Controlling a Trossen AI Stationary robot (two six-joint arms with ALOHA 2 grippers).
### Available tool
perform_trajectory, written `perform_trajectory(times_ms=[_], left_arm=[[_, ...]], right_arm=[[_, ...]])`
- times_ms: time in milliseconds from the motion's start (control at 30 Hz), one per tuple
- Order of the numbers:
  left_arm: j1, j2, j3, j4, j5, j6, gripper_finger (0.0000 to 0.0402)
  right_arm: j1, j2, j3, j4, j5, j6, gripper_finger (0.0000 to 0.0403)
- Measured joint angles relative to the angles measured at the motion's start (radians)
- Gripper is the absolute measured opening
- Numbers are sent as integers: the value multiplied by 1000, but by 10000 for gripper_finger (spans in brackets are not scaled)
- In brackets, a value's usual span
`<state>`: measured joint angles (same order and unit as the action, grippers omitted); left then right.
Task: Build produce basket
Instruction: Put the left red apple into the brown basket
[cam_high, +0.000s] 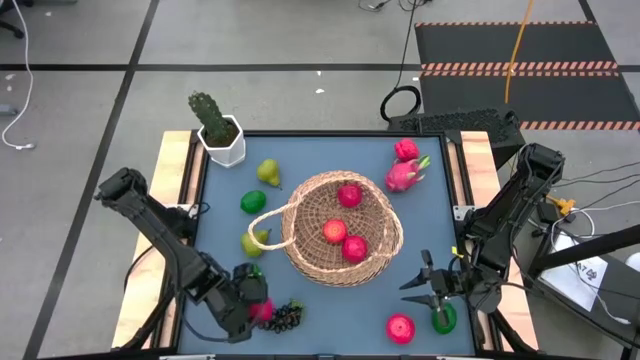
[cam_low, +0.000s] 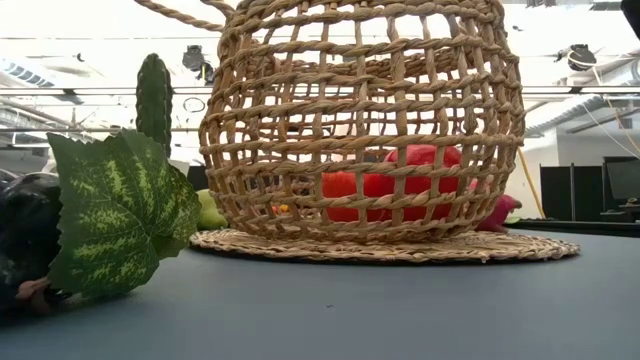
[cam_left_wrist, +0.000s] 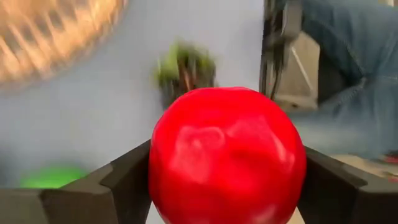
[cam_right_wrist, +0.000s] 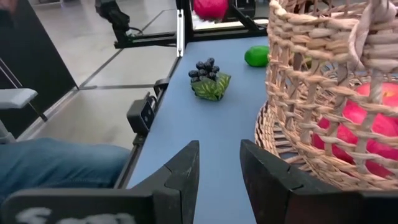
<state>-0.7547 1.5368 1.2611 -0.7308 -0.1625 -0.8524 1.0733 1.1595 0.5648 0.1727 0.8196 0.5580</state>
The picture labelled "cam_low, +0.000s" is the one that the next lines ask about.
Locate red round fruit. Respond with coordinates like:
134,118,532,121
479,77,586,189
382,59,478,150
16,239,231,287
382,144,464,224

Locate pink dragon fruit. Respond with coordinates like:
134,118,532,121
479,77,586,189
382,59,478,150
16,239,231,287
469,179,524,235

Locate yellow-green pear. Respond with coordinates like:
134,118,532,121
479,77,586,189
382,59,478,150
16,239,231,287
196,188,230,232

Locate black grapes with leaf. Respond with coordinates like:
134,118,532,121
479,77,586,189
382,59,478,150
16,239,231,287
0,128,203,316

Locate orange-red round fruit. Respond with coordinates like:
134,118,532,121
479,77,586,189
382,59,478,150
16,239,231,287
321,169,386,224

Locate green cactus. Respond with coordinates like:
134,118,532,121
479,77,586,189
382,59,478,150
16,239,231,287
135,52,175,159

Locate black room divider panel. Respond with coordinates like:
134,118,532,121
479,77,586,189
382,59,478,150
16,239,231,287
539,164,604,222

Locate dark computer monitor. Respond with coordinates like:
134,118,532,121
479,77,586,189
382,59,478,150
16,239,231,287
603,156,640,224

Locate black ceiling-hung fixture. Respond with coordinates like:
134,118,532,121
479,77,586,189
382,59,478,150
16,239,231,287
181,43,220,86
554,43,599,72

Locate woven wicker basket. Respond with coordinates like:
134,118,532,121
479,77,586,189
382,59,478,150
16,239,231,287
133,0,581,265

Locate black table frame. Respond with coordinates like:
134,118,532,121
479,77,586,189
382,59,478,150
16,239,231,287
502,217,640,238

